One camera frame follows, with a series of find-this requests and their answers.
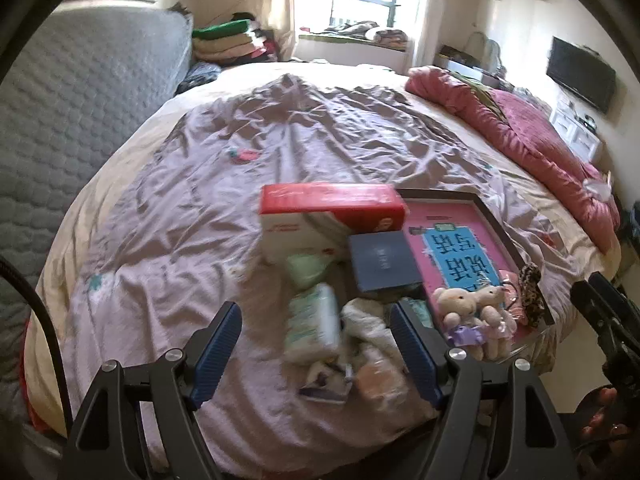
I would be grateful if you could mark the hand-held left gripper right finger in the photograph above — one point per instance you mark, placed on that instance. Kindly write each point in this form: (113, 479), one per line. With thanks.
(415, 355)

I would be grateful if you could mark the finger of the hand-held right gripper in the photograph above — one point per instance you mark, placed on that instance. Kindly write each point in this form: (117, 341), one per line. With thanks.
(610, 297)
(592, 310)

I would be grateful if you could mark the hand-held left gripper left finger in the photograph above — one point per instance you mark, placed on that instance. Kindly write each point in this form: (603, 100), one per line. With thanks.
(215, 355)

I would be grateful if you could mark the white floral cloth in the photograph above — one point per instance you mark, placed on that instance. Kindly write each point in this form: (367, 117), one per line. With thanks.
(370, 325)

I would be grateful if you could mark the leopard print scrunchie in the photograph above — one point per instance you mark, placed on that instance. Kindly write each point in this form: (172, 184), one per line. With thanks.
(531, 290)

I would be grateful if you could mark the peach pink cloth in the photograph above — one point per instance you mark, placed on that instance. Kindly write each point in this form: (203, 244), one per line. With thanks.
(511, 292)

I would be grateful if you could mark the white green wipes pack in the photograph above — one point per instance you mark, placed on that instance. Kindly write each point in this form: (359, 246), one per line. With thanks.
(312, 325)

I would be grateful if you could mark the dark tray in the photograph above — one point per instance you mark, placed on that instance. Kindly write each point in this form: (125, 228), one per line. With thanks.
(440, 194)

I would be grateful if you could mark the person's right hand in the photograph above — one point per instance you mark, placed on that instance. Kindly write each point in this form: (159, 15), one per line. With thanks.
(597, 417)

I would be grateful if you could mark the pale teal packet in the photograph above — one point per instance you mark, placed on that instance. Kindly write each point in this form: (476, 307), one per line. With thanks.
(419, 311)

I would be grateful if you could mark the peach item in clear wrap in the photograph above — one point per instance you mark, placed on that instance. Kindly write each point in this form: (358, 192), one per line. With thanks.
(377, 380)

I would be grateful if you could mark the dark grey box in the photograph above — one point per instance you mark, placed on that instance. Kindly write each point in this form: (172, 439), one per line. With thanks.
(382, 262)

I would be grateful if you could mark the clear plastic bag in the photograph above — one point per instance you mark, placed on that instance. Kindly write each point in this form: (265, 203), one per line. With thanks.
(597, 187)

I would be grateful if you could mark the lilac printed blanket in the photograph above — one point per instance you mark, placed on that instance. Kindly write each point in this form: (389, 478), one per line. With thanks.
(200, 220)

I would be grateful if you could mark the white drawer cabinet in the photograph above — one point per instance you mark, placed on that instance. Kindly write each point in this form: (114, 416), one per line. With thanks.
(575, 127)

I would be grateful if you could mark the red and white cardboard box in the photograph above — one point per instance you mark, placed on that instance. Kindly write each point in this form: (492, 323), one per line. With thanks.
(325, 200)

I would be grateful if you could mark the pink quilt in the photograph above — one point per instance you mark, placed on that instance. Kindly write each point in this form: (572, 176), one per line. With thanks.
(530, 130)

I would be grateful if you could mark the black television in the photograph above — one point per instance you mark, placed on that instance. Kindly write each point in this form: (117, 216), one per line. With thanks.
(580, 72)

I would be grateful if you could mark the olive dark cloth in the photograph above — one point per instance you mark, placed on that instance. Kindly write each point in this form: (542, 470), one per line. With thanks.
(480, 89)

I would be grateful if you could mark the dark patterned clothing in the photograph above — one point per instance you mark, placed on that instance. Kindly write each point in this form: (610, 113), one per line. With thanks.
(197, 77)

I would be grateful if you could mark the standing fan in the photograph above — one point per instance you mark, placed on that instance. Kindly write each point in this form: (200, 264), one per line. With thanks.
(482, 50)

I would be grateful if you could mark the cluttered side table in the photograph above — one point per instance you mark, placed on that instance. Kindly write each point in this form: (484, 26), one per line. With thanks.
(455, 62)

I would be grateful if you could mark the grey quilted headboard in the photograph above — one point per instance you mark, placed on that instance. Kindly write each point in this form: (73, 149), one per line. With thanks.
(75, 110)

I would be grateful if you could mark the stack of folded clothes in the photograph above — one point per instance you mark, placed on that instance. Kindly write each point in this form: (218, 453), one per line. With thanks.
(225, 40)

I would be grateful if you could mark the clothes on windowsill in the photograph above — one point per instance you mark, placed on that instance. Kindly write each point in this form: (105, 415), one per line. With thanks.
(365, 32)

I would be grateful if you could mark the cream curtain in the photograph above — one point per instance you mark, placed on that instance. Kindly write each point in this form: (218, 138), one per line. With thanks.
(282, 5)
(425, 20)

